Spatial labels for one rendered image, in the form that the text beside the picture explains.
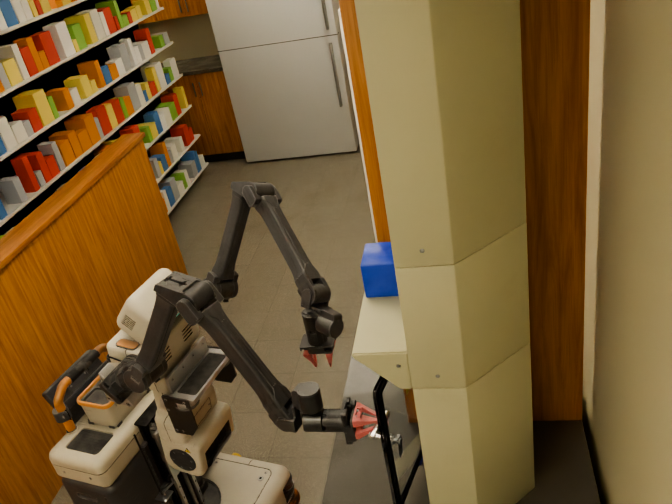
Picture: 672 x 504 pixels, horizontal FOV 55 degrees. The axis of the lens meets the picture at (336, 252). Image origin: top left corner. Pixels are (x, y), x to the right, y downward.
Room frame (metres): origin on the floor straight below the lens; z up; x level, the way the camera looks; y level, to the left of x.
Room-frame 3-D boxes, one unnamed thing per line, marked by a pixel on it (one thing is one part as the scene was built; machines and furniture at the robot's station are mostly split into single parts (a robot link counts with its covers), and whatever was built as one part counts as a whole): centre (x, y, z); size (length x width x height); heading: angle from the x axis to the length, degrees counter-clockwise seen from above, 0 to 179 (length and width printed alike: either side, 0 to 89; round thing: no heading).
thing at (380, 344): (1.20, -0.09, 1.46); 0.32 x 0.11 x 0.10; 165
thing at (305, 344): (1.56, 0.10, 1.21); 0.10 x 0.07 x 0.07; 76
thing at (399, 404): (1.20, -0.09, 1.19); 0.30 x 0.01 x 0.40; 150
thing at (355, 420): (1.19, 0.01, 1.20); 0.09 x 0.07 x 0.07; 74
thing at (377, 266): (1.29, -0.11, 1.55); 0.10 x 0.10 x 0.09; 75
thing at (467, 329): (1.15, -0.26, 1.32); 0.32 x 0.25 x 0.77; 165
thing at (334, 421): (1.21, 0.08, 1.20); 0.07 x 0.07 x 0.10; 74
